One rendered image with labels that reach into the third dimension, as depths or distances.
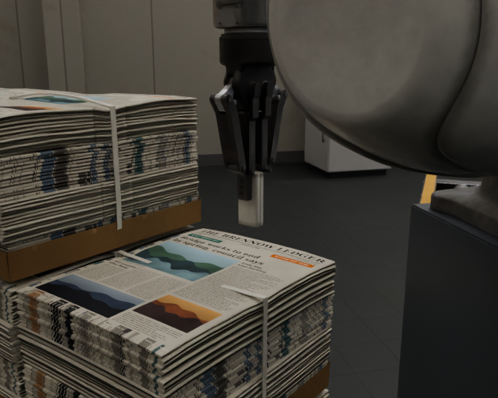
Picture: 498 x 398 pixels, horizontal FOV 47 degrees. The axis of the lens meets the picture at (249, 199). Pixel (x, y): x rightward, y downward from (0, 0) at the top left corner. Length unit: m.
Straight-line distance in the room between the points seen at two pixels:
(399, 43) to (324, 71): 0.04
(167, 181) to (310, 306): 0.32
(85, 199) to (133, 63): 4.90
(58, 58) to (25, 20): 0.50
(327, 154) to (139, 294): 4.58
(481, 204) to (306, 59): 0.28
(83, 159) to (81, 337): 0.27
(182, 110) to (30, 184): 0.31
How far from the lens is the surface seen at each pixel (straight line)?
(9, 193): 0.82
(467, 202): 0.52
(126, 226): 0.94
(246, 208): 0.73
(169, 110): 0.98
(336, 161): 5.32
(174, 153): 0.99
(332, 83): 0.25
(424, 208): 0.56
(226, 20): 0.67
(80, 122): 0.87
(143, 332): 0.68
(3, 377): 0.95
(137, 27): 5.76
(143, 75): 5.76
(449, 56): 0.23
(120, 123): 0.92
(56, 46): 5.52
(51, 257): 0.87
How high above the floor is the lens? 1.14
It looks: 14 degrees down
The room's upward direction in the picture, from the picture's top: straight up
